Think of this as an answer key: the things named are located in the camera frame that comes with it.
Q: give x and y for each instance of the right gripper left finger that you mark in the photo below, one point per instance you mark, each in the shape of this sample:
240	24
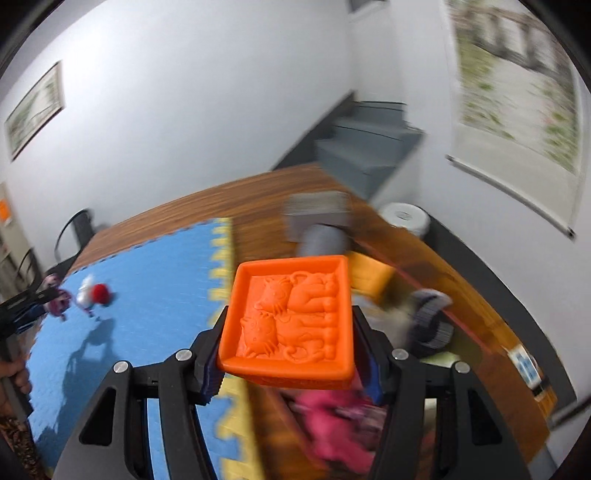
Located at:
110	439

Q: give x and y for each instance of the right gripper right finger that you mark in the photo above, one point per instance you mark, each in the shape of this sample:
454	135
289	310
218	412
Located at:
472	439

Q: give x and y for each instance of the clear plastic bag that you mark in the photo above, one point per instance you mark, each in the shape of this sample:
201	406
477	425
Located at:
84	298

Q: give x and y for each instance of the red pompom ball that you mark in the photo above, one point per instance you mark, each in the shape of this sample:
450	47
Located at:
100	294

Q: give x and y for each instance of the pink leopard fabric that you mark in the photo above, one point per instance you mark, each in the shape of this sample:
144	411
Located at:
343	426

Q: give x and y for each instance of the orange embossed square mould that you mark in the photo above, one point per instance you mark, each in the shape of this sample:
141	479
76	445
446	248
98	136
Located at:
290	324

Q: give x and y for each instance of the left hand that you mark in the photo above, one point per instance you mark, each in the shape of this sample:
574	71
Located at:
18	375

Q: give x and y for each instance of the black metal chair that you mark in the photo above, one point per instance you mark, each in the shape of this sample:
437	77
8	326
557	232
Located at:
28	276
81	223

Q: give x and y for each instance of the white power strip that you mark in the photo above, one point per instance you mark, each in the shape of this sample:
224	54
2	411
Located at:
528	368

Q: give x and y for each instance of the grey rolled sock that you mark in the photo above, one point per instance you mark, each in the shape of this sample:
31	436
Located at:
430	332

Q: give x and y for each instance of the blue foam puzzle mat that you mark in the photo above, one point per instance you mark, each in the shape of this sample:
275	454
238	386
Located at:
166	291

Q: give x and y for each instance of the red-rimmed metal tray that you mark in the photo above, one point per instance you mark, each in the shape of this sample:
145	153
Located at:
383	293

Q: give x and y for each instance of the grey metal tin box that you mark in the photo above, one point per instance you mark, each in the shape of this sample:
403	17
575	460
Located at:
303	210

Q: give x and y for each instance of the grey staircase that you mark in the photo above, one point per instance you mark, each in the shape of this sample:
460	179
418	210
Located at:
361	144

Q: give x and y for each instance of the hanging landscape scroll painting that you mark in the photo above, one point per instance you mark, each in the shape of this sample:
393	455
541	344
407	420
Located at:
520	108

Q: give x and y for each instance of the framed wall picture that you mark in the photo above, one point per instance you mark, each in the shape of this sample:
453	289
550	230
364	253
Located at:
41	103

